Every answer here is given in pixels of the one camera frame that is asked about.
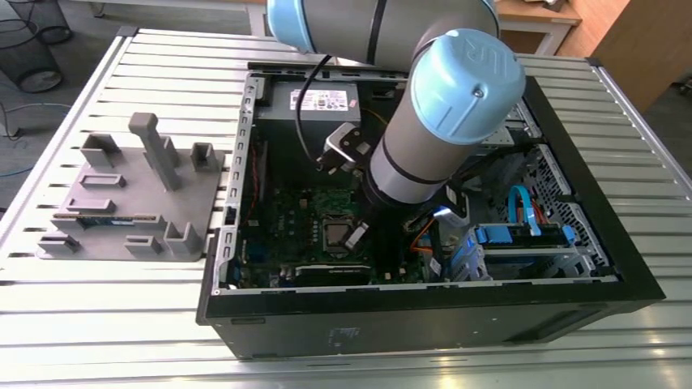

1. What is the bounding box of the green RAM stick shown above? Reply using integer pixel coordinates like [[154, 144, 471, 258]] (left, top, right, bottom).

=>
[[54, 213, 162, 229]]

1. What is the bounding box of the black wire mesh bin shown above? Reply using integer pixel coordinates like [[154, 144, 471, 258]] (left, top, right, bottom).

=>
[[0, 18, 66, 95], [21, 0, 75, 46]]

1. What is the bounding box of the blue flat data cable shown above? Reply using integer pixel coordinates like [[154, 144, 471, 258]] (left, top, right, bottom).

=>
[[507, 185, 542, 237]]

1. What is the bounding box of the grey parts rack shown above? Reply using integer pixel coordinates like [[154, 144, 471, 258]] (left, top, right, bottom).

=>
[[35, 112, 229, 263]]

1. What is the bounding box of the green Dell motherboard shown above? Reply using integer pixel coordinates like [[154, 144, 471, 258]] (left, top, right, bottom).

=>
[[238, 184, 429, 289]]

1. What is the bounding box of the thin red wire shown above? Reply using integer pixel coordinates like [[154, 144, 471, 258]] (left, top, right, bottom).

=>
[[246, 139, 262, 227]]

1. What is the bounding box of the grey camera with black plate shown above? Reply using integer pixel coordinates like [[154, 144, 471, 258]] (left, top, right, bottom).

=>
[[317, 123, 375, 174]]

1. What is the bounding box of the CPU socket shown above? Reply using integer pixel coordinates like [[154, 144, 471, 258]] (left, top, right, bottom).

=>
[[321, 216, 358, 254]]

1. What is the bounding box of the black graphics card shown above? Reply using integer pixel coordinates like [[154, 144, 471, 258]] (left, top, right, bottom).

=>
[[295, 263, 374, 288]]

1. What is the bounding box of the grey power supply unit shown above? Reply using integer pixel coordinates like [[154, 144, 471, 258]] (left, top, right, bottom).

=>
[[254, 80, 393, 190]]

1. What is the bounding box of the metal optical drive cage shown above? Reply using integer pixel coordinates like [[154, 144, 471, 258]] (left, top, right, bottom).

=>
[[475, 100, 546, 171]]

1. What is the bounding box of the orange wire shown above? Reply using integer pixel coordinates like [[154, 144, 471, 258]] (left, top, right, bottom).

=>
[[410, 226, 438, 254]]

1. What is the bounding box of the metal socket cover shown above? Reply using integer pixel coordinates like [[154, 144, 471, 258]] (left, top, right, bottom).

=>
[[322, 216, 358, 250]]

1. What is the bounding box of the black camera cable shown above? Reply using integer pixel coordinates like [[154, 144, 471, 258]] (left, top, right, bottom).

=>
[[295, 54, 333, 163]]

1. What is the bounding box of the wooden cabinet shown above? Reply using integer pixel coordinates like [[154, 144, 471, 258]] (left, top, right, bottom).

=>
[[589, 0, 692, 114]]

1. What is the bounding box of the hard disk in blue carrier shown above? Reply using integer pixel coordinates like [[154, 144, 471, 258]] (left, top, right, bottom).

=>
[[473, 224, 575, 248]]

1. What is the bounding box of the wooden desk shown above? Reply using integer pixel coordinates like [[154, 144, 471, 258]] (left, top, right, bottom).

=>
[[497, 0, 585, 58]]

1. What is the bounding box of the silver CPU chip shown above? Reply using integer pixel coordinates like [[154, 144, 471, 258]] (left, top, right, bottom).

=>
[[326, 223, 353, 246]]

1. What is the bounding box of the metal disk bay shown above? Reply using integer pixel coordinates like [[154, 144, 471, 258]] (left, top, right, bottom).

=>
[[446, 224, 618, 283]]

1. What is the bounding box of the black sleeved cable bundle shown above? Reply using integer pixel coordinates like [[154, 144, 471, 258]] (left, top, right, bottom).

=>
[[451, 141, 547, 194]]

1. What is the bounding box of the black PC case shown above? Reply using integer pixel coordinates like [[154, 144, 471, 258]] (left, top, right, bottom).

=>
[[195, 60, 667, 361]]

